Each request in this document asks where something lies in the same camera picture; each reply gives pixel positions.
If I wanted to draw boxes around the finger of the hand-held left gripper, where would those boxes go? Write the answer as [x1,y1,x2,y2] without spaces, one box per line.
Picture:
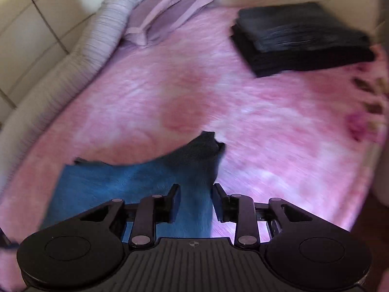
[0,226,19,250]

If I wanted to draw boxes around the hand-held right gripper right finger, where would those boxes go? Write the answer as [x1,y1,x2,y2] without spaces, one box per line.
[212,183,315,247]

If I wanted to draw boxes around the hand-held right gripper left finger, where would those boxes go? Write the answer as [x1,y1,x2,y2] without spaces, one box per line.
[77,184,182,249]

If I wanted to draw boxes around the blue jeans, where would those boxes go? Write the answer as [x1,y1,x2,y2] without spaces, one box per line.
[39,131,227,239]

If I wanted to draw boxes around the pink floral blanket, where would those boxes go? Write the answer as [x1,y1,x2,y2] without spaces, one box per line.
[0,5,389,292]

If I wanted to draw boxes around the folded black garment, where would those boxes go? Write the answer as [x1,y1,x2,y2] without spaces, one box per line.
[230,26,376,78]

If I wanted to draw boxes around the purple pillow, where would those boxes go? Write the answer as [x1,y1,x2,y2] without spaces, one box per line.
[122,0,221,48]

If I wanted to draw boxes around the grey striped quilt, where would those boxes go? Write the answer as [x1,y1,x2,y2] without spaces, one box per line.
[0,0,145,190]

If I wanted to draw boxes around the folded dark blue garment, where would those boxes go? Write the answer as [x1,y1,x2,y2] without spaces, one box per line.
[235,2,372,54]

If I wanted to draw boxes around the beige wardrobe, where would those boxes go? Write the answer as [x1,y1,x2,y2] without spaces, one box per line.
[0,0,117,114]

